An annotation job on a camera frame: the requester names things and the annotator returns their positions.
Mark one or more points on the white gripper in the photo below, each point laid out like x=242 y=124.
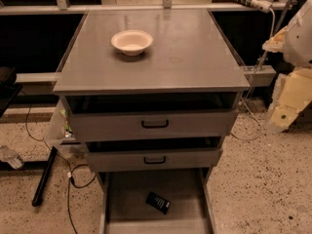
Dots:
x=299 y=40

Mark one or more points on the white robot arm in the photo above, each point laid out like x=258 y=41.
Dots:
x=294 y=41

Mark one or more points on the grey top drawer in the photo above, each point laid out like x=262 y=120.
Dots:
x=126 y=117

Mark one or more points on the grey drawer cabinet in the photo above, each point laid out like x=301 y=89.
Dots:
x=188 y=55

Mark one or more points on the grey middle drawer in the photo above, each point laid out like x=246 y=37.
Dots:
x=153 y=154

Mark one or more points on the grey open bottom drawer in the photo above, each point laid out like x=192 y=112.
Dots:
x=125 y=211

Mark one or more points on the clear plastic bag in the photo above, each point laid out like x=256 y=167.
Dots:
x=57 y=136

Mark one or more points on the black floor bar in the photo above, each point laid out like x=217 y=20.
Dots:
x=38 y=196

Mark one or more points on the black object at left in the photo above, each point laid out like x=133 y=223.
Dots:
x=9 y=89

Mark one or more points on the clear plastic water bottle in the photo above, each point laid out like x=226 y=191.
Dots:
x=11 y=157

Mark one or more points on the black top drawer handle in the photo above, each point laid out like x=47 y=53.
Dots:
x=155 y=125

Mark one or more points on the black drawer handle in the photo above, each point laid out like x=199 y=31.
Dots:
x=155 y=125
x=154 y=161

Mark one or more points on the black middle drawer handle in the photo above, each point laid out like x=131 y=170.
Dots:
x=154 y=161

